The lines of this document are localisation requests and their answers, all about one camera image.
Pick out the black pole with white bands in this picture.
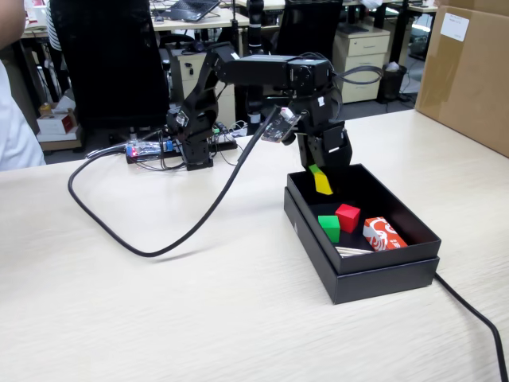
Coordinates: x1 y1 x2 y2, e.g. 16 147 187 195
245 0 266 135

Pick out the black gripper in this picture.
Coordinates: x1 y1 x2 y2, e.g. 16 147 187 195
292 93 353 176

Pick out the thick black table cable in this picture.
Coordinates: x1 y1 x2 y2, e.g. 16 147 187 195
434 272 509 382

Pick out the red cube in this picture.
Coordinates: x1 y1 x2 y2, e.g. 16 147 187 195
335 203 361 234

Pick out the bare person forearm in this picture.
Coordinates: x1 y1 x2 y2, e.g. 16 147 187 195
0 0 27 52

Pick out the thin black wire bundle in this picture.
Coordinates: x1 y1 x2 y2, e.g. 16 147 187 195
134 119 250 172

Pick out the red white patterned box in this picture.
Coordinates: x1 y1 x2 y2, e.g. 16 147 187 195
362 216 409 252

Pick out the white shipping label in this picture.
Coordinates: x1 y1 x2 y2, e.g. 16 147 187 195
440 12 471 43

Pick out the bare camera circuit board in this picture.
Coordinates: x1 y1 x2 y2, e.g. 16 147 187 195
261 106 302 145

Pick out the beige drawer cabinet with lock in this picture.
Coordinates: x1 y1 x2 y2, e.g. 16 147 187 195
332 25 391 105

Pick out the thick black camera cable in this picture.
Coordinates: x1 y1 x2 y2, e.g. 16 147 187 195
67 105 282 259

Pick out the yellow cube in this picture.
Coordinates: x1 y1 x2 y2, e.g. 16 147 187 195
313 169 334 196

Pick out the person in striped shirt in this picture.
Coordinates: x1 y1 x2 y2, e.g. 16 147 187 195
44 0 64 55

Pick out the black open box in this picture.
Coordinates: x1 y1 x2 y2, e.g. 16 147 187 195
283 186 441 306

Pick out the controller board with red light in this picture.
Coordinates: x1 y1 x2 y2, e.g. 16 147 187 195
124 138 177 165

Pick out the black laptop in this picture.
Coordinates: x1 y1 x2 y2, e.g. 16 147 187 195
166 0 222 23

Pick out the small white red carton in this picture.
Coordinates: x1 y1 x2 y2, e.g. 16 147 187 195
37 113 77 136

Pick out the black office chair chrome base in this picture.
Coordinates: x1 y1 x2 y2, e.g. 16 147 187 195
274 0 344 60

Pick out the striped silver flat item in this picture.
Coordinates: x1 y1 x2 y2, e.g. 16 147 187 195
335 245 374 259

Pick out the green cube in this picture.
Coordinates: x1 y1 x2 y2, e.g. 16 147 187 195
317 214 341 244

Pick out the flat white brown carton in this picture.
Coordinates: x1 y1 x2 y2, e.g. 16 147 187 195
36 126 84 153

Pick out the person torso white shirt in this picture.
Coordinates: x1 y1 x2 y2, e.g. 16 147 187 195
0 59 47 172

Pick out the large cardboard box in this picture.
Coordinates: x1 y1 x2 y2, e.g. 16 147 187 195
414 0 509 158

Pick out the black trash bin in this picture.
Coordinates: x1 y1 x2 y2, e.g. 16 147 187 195
376 63 409 103

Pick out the large black mesh office chair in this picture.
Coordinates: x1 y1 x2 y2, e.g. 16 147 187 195
49 0 173 145

